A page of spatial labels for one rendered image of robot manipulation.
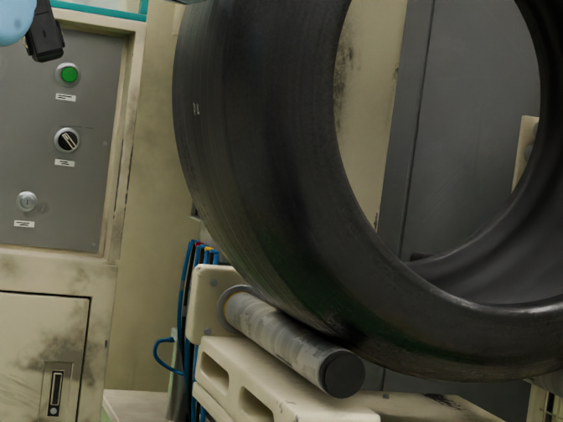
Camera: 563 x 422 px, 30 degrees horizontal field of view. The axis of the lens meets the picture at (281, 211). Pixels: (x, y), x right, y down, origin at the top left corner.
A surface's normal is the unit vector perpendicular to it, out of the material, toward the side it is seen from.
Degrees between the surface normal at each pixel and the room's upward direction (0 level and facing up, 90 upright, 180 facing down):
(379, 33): 90
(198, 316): 90
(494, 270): 82
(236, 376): 90
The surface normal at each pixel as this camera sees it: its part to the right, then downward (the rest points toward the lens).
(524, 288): -0.32, -0.70
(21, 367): 0.32, 0.09
